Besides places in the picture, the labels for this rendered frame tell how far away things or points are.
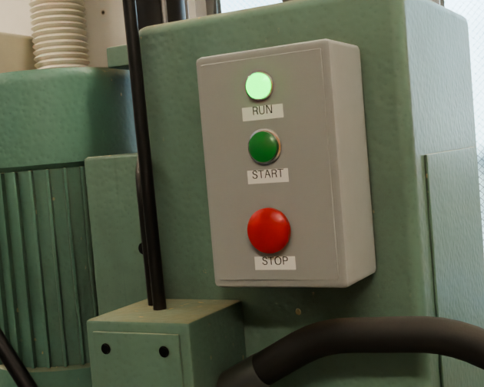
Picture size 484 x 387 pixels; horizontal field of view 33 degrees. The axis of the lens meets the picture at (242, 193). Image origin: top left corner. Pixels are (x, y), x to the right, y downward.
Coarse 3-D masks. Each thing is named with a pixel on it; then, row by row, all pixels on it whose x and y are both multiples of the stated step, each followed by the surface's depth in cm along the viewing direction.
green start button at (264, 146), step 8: (264, 128) 53; (256, 136) 53; (264, 136) 52; (272, 136) 52; (248, 144) 54; (256, 144) 53; (264, 144) 52; (272, 144) 52; (280, 144) 52; (256, 152) 53; (264, 152) 53; (272, 152) 52; (280, 152) 53; (256, 160) 53; (264, 160) 53; (272, 160) 53
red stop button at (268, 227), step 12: (252, 216) 53; (264, 216) 53; (276, 216) 52; (252, 228) 53; (264, 228) 53; (276, 228) 52; (288, 228) 52; (252, 240) 53; (264, 240) 53; (276, 240) 52; (288, 240) 52; (264, 252) 53
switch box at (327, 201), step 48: (288, 48) 52; (336, 48) 52; (240, 96) 54; (288, 96) 52; (336, 96) 51; (240, 144) 54; (288, 144) 52; (336, 144) 51; (240, 192) 54; (288, 192) 53; (336, 192) 51; (240, 240) 55; (336, 240) 52
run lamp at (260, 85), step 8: (256, 72) 53; (264, 72) 52; (248, 80) 53; (256, 80) 52; (264, 80) 52; (272, 80) 52; (248, 88) 53; (256, 88) 52; (264, 88) 52; (272, 88) 52; (256, 96) 53; (264, 96) 53
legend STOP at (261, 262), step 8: (256, 256) 54; (264, 256) 54; (272, 256) 54; (280, 256) 53; (288, 256) 53; (256, 264) 54; (264, 264) 54; (272, 264) 54; (280, 264) 53; (288, 264) 53
